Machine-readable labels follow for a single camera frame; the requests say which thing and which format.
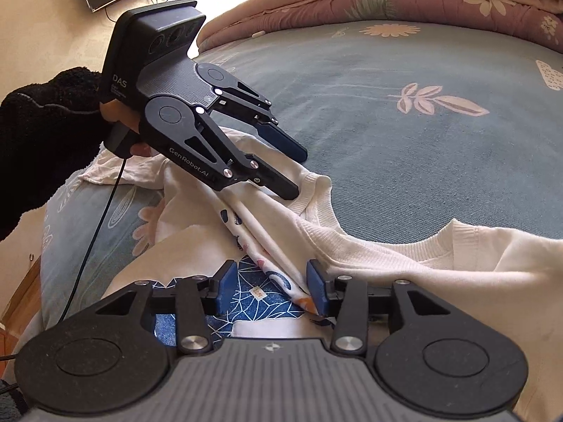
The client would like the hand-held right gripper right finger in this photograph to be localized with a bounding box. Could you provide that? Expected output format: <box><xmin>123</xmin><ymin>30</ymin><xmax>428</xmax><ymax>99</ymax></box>
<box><xmin>305</xmin><ymin>259</ymin><xmax>445</xmax><ymax>355</ymax></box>

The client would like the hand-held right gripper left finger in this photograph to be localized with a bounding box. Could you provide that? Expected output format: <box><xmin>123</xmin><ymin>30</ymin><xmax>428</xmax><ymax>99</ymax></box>
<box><xmin>90</xmin><ymin>259</ymin><xmax>239</xmax><ymax>357</ymax></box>

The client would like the pink floral quilt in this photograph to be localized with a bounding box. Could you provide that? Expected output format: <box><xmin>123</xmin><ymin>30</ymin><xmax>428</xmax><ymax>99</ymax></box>
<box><xmin>196</xmin><ymin>0</ymin><xmax>563</xmax><ymax>56</ymax></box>

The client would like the white printed sweatshirt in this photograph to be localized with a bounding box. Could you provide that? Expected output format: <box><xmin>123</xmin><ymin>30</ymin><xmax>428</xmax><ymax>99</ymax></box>
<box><xmin>79</xmin><ymin>127</ymin><xmax>563</xmax><ymax>422</ymax></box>

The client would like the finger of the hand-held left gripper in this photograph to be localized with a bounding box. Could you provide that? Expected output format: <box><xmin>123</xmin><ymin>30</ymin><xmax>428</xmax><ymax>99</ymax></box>
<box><xmin>151</xmin><ymin>112</ymin><xmax>302</xmax><ymax>202</ymax></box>
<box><xmin>215</xmin><ymin>79</ymin><xmax>309</xmax><ymax>163</ymax></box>

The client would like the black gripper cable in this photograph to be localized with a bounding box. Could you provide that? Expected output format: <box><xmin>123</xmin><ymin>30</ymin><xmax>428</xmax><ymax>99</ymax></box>
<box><xmin>0</xmin><ymin>351</ymin><xmax>23</xmax><ymax>405</ymax></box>
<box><xmin>56</xmin><ymin>154</ymin><xmax>129</xmax><ymax>332</ymax></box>

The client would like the person's left hand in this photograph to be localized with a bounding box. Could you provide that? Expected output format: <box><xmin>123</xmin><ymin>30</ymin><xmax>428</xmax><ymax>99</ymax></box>
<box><xmin>97</xmin><ymin>97</ymin><xmax>156</xmax><ymax>160</ymax></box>

